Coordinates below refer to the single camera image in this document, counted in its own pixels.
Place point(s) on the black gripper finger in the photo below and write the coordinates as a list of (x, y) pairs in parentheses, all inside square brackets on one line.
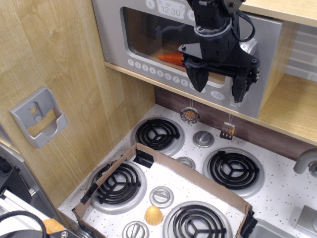
[(198, 77), (242, 82)]

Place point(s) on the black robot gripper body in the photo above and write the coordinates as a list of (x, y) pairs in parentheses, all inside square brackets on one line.
[(218, 51)]

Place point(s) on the grey toy microwave door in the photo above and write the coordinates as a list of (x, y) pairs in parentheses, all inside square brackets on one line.
[(134, 32)]

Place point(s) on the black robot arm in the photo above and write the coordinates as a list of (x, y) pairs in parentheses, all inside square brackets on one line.
[(215, 13)]

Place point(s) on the orange toy carrot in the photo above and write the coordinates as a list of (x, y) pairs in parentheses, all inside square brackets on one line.
[(173, 58)]

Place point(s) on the hanging round metal strainer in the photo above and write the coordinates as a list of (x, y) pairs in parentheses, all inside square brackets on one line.
[(189, 114)]

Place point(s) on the hanging small metal spatula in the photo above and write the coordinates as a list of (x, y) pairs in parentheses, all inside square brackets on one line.
[(228, 129)]

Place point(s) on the back grey stove knob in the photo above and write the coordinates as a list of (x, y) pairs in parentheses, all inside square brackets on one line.
[(203, 139)]

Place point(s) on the grey stove knob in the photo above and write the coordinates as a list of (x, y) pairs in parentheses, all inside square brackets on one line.
[(161, 197), (135, 229), (187, 162), (203, 139)]

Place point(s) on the back left black burner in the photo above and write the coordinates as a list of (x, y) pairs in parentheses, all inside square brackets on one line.
[(157, 134)]

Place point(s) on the black burner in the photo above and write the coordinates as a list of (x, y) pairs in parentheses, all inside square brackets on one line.
[(197, 221), (120, 187), (157, 134), (233, 170)]

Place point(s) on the middle grey stove knob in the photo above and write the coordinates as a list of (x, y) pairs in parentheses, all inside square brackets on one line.
[(187, 162)]

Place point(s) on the back right black burner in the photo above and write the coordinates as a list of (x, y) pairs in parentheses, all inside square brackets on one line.
[(233, 170)]

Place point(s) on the brown cardboard barrier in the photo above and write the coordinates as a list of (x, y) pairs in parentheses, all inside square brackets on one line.
[(156, 169)]

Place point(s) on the grey toy faucet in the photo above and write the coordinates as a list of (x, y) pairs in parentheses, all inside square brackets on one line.
[(307, 159)]

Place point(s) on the centre grey stove knob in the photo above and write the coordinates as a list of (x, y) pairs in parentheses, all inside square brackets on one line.
[(161, 197)]

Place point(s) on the front left black burner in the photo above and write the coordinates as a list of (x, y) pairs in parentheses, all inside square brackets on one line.
[(120, 187)]

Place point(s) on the front right black burner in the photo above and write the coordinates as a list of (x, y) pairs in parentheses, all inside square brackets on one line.
[(197, 221)]

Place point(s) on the yellow ribbed toy shell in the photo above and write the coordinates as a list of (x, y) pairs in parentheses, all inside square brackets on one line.
[(153, 215)]

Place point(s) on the grey toy sink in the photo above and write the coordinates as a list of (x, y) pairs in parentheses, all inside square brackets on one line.
[(304, 226)]

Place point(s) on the front grey stove knob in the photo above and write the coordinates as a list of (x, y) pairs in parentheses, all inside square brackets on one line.
[(135, 229)]

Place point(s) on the orange object at bottom left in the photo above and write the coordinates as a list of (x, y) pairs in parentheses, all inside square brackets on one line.
[(53, 226)]

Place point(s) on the black device at left edge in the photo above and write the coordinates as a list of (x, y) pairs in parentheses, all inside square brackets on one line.
[(11, 180)]

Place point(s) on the grey wall phone holder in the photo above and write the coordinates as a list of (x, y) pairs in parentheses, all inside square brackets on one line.
[(33, 110)]

